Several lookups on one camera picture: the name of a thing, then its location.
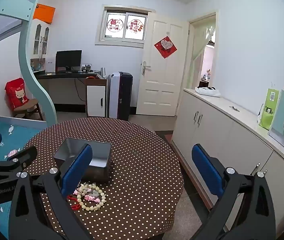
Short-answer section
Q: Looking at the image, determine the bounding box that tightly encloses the black desk cable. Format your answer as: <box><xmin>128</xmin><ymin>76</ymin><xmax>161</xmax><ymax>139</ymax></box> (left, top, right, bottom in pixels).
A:
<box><xmin>74</xmin><ymin>77</ymin><xmax>86</xmax><ymax>101</ymax></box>

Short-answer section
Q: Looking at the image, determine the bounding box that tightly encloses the window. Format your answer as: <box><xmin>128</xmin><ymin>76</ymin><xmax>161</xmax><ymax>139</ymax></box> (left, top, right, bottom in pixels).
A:
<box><xmin>95</xmin><ymin>4</ymin><xmax>155</xmax><ymax>48</ymax></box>

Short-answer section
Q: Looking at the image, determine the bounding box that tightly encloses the teal bunk bed frame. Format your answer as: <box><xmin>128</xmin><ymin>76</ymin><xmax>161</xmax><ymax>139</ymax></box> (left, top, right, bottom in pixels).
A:
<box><xmin>0</xmin><ymin>0</ymin><xmax>58</xmax><ymax>126</ymax></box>

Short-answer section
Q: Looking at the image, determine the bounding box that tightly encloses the teal candy print blanket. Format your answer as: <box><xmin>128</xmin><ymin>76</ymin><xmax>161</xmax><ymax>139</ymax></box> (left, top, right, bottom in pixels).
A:
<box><xmin>0</xmin><ymin>119</ymin><xmax>43</xmax><ymax>240</ymax></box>

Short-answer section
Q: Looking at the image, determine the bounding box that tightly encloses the cream bead bracelet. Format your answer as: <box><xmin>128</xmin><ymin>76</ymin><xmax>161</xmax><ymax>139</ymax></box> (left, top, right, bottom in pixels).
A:
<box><xmin>76</xmin><ymin>183</ymin><xmax>107</xmax><ymax>211</ymax></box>

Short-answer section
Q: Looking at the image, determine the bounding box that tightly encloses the metal tin box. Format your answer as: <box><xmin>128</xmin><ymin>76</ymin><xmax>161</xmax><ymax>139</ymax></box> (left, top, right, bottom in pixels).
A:
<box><xmin>53</xmin><ymin>137</ymin><xmax>112</xmax><ymax>183</ymax></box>

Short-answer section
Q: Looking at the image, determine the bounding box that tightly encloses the white glass door cabinet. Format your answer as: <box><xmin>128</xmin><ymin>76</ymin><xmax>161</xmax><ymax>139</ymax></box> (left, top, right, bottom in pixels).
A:
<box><xmin>29</xmin><ymin>19</ymin><xmax>53</xmax><ymax>61</ymax></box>

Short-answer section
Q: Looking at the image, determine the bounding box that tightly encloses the orange box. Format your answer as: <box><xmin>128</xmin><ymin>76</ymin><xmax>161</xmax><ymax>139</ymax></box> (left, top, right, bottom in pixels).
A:
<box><xmin>33</xmin><ymin>3</ymin><xmax>56</xmax><ymax>26</ymax></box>

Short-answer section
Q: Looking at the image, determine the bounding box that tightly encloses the white bag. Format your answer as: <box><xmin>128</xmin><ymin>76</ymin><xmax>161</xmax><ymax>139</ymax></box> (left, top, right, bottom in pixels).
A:
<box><xmin>195</xmin><ymin>86</ymin><xmax>222</xmax><ymax>98</ymax></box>

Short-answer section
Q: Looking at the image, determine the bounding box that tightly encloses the brown polka dot table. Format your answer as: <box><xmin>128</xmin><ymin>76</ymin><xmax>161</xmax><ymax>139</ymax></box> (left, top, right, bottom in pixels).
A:
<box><xmin>23</xmin><ymin>117</ymin><xmax>184</xmax><ymax>240</ymax></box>

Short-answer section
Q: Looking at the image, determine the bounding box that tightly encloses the red heart door decoration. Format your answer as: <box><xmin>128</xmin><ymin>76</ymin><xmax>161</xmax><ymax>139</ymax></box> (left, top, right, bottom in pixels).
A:
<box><xmin>154</xmin><ymin>36</ymin><xmax>178</xmax><ymax>59</ymax></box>

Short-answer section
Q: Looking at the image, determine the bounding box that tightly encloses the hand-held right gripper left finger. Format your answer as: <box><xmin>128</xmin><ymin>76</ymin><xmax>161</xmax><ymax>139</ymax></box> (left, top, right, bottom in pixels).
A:
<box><xmin>9</xmin><ymin>144</ymin><xmax>94</xmax><ymax>240</ymax></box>

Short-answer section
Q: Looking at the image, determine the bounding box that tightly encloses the dark suitcase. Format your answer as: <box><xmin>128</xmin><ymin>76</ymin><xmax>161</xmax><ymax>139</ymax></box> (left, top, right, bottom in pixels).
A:
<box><xmin>118</xmin><ymin>72</ymin><xmax>134</xmax><ymax>121</ymax></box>

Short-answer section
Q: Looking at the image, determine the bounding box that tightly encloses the red cat cushion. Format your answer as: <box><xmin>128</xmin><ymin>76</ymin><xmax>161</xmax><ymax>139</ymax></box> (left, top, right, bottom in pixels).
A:
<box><xmin>5</xmin><ymin>78</ymin><xmax>30</xmax><ymax>111</ymax></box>

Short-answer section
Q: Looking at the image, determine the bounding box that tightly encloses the black computer monitor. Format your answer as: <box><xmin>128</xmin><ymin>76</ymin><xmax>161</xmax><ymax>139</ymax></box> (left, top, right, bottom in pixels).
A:
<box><xmin>55</xmin><ymin>50</ymin><xmax>83</xmax><ymax>73</ymax></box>

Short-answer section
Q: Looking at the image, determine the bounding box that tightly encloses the red round window sticker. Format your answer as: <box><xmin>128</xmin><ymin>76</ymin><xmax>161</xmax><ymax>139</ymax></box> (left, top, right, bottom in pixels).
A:
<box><xmin>127</xmin><ymin>18</ymin><xmax>143</xmax><ymax>34</ymax></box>
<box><xmin>107</xmin><ymin>18</ymin><xmax>123</xmax><ymax>33</ymax></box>

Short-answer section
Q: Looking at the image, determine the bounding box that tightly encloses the white panel door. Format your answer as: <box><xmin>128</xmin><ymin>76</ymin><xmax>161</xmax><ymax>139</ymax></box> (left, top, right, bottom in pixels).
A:
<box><xmin>135</xmin><ymin>13</ymin><xmax>190</xmax><ymax>117</ymax></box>

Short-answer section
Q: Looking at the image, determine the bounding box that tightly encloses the cream sideboard cabinet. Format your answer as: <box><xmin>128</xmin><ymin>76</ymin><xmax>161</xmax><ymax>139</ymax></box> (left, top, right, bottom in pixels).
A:
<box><xmin>171</xmin><ymin>87</ymin><xmax>284</xmax><ymax>238</ymax></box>

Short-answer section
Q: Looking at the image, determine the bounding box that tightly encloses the white suitcase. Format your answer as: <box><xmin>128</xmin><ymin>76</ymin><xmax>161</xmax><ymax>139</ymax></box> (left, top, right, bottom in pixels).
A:
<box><xmin>108</xmin><ymin>72</ymin><xmax>121</xmax><ymax>119</ymax></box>

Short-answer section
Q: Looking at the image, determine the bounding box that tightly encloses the wooden chair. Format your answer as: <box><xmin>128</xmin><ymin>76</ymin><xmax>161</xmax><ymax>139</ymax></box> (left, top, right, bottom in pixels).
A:
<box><xmin>13</xmin><ymin>98</ymin><xmax>44</xmax><ymax>121</ymax></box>

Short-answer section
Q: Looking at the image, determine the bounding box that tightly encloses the white box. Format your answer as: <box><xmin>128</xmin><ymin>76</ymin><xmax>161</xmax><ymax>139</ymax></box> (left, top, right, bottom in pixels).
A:
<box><xmin>44</xmin><ymin>60</ymin><xmax>56</xmax><ymax>73</ymax></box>

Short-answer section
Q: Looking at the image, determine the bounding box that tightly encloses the small white cabinet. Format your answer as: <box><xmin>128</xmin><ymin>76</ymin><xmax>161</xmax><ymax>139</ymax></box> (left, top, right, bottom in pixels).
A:
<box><xmin>85</xmin><ymin>77</ymin><xmax>108</xmax><ymax>118</ymax></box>

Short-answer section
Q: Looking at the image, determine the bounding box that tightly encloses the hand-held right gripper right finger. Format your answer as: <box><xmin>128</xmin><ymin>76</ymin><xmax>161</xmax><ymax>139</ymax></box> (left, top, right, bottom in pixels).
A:
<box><xmin>191</xmin><ymin>144</ymin><xmax>276</xmax><ymax>240</ymax></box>

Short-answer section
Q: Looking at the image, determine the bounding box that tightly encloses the dark top desk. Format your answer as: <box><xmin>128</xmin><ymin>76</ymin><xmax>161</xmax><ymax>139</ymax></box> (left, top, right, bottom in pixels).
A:
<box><xmin>33</xmin><ymin>70</ymin><xmax>107</xmax><ymax>106</ymax></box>

